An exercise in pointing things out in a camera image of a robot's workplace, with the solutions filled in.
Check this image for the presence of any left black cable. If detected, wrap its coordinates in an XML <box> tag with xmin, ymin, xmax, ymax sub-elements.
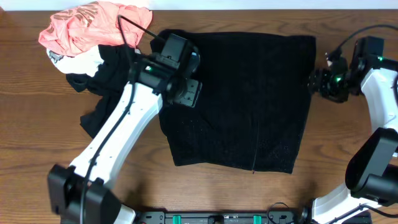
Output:
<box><xmin>79</xmin><ymin>14</ymin><xmax>167</xmax><ymax>224</ymax></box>

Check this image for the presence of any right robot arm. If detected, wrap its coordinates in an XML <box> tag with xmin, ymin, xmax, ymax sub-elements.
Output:
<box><xmin>300</xmin><ymin>36</ymin><xmax>397</xmax><ymax>223</ymax></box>

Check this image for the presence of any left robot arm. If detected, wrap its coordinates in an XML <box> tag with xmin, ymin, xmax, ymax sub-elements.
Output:
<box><xmin>47</xmin><ymin>34</ymin><xmax>201</xmax><ymax>224</ymax></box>

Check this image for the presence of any black crumpled garment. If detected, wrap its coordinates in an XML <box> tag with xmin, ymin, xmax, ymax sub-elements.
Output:
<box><xmin>66</xmin><ymin>45</ymin><xmax>130</xmax><ymax>138</ymax></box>

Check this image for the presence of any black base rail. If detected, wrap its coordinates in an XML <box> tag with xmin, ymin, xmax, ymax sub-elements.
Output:
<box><xmin>133</xmin><ymin>210</ymin><xmax>299</xmax><ymax>224</ymax></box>

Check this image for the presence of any white printed shirt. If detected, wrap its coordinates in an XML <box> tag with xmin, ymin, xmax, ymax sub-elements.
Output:
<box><xmin>46</xmin><ymin>45</ymin><xmax>141</xmax><ymax>78</ymax></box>

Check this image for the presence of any black velvet skirt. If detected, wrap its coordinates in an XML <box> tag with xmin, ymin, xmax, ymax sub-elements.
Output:
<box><xmin>159</xmin><ymin>30</ymin><xmax>317</xmax><ymax>174</ymax></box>

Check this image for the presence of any pink printed shirt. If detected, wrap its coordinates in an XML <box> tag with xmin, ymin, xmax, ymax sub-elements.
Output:
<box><xmin>38</xmin><ymin>1</ymin><xmax>153</xmax><ymax>57</ymax></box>

